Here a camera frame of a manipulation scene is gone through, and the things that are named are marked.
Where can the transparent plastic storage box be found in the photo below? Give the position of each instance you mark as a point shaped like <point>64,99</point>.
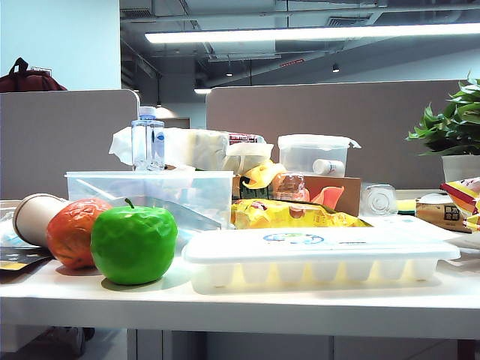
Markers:
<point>210,187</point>

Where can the white lidded ice cube tray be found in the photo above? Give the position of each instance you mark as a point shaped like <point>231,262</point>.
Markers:
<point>318,247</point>

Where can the brown cardboard box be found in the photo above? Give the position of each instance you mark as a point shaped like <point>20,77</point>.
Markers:
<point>350,191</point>

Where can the dark green striped toy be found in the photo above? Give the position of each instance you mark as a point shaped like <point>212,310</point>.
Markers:
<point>255,192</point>

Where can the clear bag of pale bread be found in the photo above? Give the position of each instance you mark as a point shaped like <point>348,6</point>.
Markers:
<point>204,148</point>

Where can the clear lidded food container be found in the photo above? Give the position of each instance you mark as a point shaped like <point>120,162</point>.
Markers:
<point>311,150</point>

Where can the small white pill bottle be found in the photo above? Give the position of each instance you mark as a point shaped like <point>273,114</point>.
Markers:
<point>330,167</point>

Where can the orange plastic piece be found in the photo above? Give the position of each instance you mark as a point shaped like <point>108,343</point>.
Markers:
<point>330,195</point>

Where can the clear water bottle blue label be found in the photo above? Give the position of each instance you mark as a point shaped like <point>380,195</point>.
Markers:
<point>148,142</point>

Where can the green toy apple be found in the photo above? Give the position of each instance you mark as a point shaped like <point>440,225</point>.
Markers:
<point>131,243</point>

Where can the clear glass jar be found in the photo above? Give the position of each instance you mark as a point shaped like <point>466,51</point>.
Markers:
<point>378,200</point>

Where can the wide grey desk partition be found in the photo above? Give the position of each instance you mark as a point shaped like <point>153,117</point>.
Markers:
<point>375,112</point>

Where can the long ceiling light strip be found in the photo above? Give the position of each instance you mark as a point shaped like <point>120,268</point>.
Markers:
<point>300,33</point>

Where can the yellow green sponge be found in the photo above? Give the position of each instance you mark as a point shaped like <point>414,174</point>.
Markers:
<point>407,207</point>

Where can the orange toy fruit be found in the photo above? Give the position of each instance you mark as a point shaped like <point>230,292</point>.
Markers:
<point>67,236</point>

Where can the white printed paper sheet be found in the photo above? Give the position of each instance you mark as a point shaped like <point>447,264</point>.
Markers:
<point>431,228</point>

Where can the brown paper food package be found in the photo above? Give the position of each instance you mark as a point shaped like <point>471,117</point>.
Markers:
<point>442,213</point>

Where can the white paper cup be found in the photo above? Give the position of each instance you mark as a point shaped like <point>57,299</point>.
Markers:
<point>32,221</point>

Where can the white plant pot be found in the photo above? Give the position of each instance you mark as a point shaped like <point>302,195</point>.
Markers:
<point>461,168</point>

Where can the green leafy plant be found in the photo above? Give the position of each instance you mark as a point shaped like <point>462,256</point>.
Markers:
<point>457,123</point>

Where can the dark red backpack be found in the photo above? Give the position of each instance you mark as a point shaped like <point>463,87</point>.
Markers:
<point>26,82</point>

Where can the clear bag with blue item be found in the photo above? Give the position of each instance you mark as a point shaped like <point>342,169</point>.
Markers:
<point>7,232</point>

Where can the black coffee sachet pack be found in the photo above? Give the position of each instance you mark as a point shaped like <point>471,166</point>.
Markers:
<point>15,258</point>

